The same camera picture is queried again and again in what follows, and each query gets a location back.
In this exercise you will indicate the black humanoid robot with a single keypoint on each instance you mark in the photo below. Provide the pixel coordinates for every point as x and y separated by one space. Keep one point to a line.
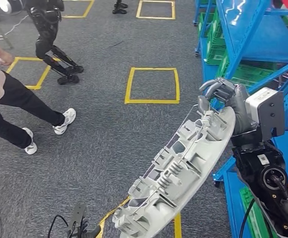
47 33

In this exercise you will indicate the green plastic crate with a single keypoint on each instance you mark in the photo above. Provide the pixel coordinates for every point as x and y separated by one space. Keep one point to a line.
213 42
253 213
248 74

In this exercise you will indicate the black feet pair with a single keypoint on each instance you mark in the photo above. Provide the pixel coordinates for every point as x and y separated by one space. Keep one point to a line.
119 8

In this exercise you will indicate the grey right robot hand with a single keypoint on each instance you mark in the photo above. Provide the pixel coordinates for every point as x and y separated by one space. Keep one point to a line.
240 108

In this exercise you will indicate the walking person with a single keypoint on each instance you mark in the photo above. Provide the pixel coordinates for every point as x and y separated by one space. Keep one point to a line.
17 98

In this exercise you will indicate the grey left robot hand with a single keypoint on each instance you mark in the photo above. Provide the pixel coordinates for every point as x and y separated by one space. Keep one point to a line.
91 233

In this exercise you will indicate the yellow floor tape square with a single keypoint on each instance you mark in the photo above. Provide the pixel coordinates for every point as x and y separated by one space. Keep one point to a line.
177 226
128 85

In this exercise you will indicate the grey plastic wheel hubcap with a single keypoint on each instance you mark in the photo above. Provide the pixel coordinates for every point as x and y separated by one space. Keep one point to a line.
184 170

